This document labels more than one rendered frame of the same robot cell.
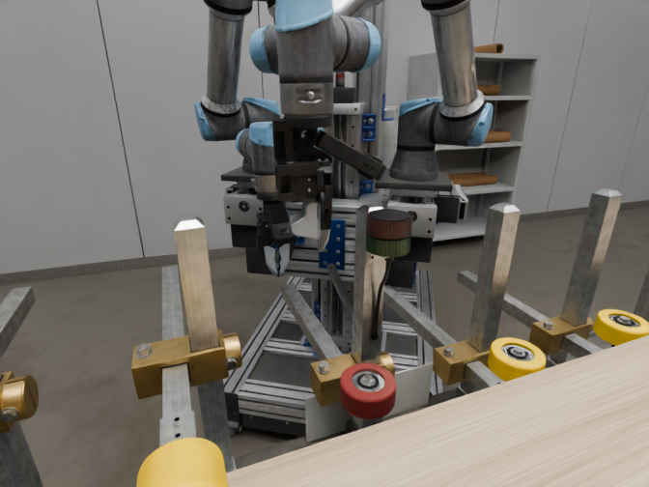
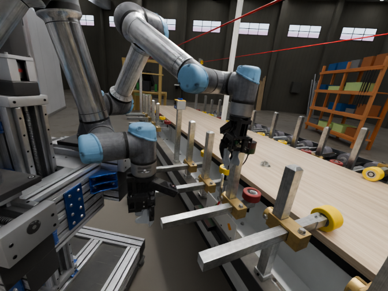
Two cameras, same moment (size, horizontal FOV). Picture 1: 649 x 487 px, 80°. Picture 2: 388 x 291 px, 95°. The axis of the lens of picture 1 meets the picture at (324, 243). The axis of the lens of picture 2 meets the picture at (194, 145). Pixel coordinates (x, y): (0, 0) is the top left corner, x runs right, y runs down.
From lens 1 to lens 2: 0.99 m
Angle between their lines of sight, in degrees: 87
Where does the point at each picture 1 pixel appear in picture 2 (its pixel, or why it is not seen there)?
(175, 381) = (302, 222)
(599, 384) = not seen: hidden behind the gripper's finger
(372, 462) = not seen: hidden behind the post
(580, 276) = (191, 146)
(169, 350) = (293, 224)
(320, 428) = (231, 234)
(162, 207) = not seen: outside the picture
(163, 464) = (332, 211)
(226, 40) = (10, 27)
